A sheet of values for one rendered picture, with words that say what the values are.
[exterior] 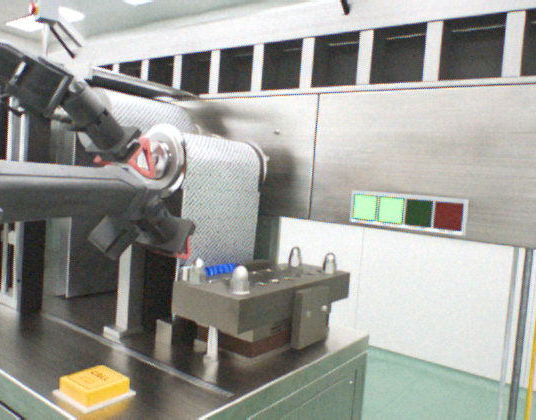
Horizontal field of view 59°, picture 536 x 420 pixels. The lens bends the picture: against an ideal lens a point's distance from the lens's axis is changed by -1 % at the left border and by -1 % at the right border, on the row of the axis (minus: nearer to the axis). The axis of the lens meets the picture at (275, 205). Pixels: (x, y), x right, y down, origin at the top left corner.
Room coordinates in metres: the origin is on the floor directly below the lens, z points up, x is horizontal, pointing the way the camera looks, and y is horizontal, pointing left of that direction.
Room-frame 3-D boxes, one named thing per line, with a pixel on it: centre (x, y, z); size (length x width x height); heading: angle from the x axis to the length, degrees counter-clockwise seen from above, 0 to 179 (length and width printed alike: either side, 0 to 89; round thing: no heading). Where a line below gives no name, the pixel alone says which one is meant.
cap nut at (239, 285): (0.82, 0.05, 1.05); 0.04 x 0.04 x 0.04
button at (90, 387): (0.67, 0.24, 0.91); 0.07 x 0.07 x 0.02; 54
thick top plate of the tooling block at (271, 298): (0.98, -0.01, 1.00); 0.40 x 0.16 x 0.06; 144
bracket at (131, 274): (0.94, 0.29, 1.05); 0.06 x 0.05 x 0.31; 144
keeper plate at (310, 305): (0.93, -0.09, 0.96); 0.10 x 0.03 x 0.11; 144
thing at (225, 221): (1.01, 0.11, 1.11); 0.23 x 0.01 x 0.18; 144
